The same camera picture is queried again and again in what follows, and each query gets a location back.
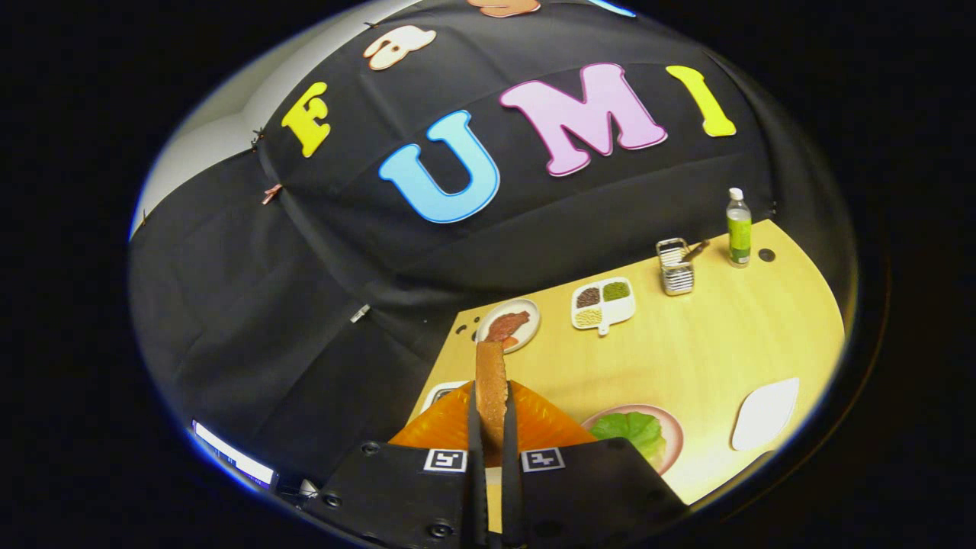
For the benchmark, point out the orange tomato slice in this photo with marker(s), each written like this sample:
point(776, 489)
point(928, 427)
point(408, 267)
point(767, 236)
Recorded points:
point(509, 341)

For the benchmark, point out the green label bottle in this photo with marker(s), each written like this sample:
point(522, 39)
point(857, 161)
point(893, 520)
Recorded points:
point(738, 232)

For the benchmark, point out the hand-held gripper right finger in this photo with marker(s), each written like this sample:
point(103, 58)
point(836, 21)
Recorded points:
point(509, 473)

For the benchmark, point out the pink round plate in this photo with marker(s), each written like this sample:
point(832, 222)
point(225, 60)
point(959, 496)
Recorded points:
point(675, 442)

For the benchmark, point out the pile of yellow soybeans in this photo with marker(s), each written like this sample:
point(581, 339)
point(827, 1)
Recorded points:
point(588, 317)

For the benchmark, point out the white toaster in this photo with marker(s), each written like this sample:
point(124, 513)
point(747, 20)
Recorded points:
point(428, 396)

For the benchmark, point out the wooden spoon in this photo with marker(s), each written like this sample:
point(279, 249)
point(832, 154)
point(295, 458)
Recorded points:
point(698, 247)

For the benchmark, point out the wooden clothes peg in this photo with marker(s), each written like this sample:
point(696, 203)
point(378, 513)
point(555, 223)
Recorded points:
point(271, 194)

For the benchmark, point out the white divided dish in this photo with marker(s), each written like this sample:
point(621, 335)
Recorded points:
point(619, 309)

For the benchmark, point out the small white flat plate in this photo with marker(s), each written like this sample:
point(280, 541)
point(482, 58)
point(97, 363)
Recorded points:
point(766, 415)

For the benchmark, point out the toast bread slice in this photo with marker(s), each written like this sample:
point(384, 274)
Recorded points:
point(492, 389)

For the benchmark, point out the pile of dark beans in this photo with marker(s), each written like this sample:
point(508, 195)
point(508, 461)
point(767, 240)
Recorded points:
point(588, 296)

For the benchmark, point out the black backdrop cloth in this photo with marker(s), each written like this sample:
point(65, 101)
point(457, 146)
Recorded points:
point(305, 305)

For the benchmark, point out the bright white screen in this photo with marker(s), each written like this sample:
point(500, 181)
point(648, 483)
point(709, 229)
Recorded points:
point(232, 456)

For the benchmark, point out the pile of green beans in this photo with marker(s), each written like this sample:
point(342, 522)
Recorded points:
point(616, 290)

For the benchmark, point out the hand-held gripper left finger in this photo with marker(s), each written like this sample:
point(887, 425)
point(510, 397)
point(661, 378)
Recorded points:
point(477, 473)

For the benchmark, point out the silver metal clip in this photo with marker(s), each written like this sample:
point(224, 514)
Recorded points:
point(360, 313)

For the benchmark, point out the red meat slice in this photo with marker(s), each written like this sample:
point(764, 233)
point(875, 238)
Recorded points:
point(507, 324)

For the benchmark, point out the green lettuce leaf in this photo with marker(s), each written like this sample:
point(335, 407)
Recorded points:
point(629, 431)

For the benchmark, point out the round beige plate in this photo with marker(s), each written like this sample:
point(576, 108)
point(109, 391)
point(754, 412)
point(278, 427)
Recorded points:
point(530, 324)

